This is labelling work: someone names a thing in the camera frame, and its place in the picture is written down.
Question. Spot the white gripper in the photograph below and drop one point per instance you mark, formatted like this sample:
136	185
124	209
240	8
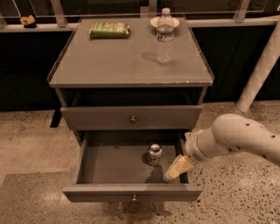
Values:
193	147

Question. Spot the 7up soda can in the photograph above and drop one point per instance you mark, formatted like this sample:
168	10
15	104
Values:
154	154

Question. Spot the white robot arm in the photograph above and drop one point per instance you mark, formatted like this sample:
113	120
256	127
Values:
232	133

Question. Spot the closed grey top drawer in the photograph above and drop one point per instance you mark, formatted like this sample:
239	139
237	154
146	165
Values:
118	117

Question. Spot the open grey middle drawer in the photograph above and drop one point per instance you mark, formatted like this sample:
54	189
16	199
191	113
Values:
113	166

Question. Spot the grey drawer cabinet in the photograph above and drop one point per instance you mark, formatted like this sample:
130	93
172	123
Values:
107	72

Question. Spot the clear plastic water bottle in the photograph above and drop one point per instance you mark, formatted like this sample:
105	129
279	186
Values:
165	37

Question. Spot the small white bowl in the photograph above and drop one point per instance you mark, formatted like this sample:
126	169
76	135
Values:
155	21

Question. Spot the green chip bag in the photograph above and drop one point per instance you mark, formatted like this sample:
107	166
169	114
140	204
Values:
109	30

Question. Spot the yellow sponge on ledge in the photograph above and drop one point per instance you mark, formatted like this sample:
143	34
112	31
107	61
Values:
28	21

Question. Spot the grey window ledge rail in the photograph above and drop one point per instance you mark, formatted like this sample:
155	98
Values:
196	23

